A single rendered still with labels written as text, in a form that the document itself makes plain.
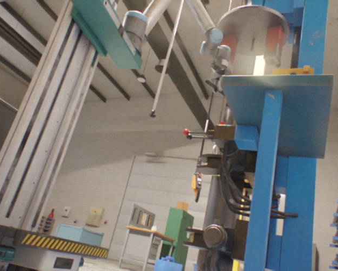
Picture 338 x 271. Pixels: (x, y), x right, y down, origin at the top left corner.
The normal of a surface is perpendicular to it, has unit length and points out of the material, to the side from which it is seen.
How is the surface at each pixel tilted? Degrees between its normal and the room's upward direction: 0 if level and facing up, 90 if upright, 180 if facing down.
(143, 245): 90
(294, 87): 180
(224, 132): 90
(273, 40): 90
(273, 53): 90
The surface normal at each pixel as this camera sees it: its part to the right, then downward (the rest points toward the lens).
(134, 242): -0.33, -0.41
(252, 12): -0.21, 0.91
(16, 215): 0.95, 0.10
